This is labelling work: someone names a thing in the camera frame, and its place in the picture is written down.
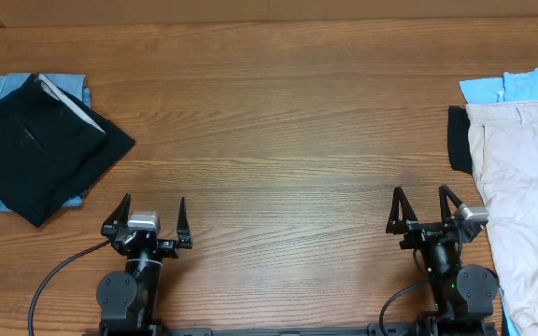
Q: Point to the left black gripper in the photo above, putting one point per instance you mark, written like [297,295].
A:
[169,247]

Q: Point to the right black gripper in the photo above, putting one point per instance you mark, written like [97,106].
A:
[420,231]

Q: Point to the black shorts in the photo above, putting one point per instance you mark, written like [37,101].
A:
[52,148]

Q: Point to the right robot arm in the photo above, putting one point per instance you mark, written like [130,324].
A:
[462,294]

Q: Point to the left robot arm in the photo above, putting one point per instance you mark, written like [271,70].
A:
[127,298]

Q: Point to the black garment under pile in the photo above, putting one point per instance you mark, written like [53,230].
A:
[458,148]

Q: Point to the beige pink trousers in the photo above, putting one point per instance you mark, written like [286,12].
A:
[503,141]

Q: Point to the folded blue denim jeans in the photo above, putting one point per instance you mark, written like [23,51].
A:
[74,84]

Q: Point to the light blue garment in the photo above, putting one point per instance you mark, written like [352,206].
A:
[508,88]

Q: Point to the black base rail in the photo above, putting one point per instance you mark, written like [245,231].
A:
[373,329]

